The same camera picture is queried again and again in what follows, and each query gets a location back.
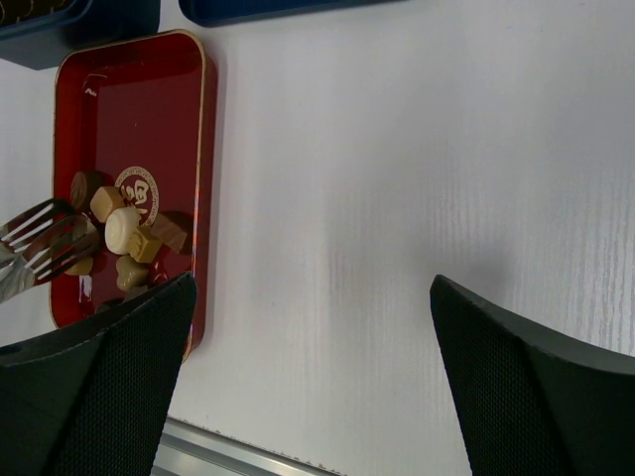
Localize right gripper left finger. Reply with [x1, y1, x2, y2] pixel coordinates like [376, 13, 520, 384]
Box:
[1, 273, 197, 475]

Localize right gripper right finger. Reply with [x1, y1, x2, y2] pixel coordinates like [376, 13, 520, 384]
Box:
[430, 276, 634, 475]

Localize red lacquer tray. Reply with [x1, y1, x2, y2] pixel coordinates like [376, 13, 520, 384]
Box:
[48, 28, 219, 366]

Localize white oval chocolate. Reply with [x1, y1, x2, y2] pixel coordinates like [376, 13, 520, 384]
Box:
[104, 207, 140, 255]

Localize brown rectangular chocolate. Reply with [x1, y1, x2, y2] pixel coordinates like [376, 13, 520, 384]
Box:
[151, 210, 193, 255]

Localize tan square chocolate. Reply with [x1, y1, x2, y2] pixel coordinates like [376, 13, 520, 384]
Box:
[90, 186, 125, 223]

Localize dark brown oval chocolate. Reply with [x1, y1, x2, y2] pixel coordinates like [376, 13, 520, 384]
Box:
[70, 171, 103, 212]

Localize dark blue box lid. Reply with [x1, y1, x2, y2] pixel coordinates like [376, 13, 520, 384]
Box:
[179, 0, 385, 27]

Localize aluminium front rail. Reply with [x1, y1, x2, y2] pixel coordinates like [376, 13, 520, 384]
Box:
[151, 417, 337, 475]

